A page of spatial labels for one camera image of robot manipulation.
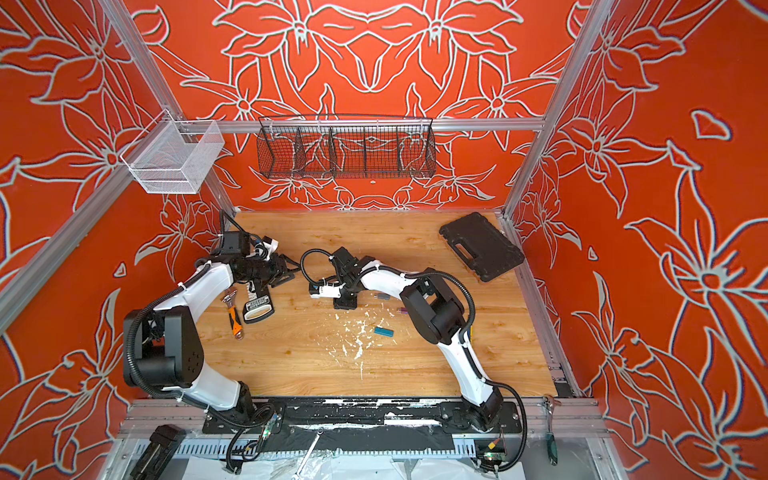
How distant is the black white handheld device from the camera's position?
0.92 metres

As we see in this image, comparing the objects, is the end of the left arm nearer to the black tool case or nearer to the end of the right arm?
the end of the right arm

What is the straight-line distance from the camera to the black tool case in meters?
1.00

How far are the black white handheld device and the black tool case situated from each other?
2.15 feet

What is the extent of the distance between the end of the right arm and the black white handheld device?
0.82ft

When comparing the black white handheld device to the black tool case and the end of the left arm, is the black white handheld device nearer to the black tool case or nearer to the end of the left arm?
the end of the left arm

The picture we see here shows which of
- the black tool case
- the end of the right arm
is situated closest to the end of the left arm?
the end of the right arm

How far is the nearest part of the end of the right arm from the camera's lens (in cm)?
72

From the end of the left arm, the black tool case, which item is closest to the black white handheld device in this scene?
the end of the left arm

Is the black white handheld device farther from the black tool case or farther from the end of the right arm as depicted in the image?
the black tool case

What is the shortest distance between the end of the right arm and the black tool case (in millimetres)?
426
